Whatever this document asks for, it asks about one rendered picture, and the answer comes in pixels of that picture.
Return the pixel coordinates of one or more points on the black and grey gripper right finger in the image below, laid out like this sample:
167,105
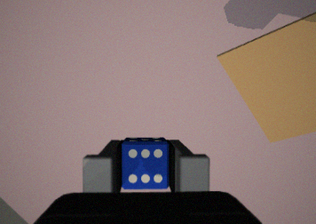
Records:
187,171

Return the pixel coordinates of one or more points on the tan flat mat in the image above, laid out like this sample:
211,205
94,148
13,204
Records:
276,76

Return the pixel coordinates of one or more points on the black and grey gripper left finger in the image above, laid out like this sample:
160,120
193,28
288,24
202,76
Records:
103,172

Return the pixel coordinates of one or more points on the blue die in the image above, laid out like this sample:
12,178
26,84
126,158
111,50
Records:
145,163

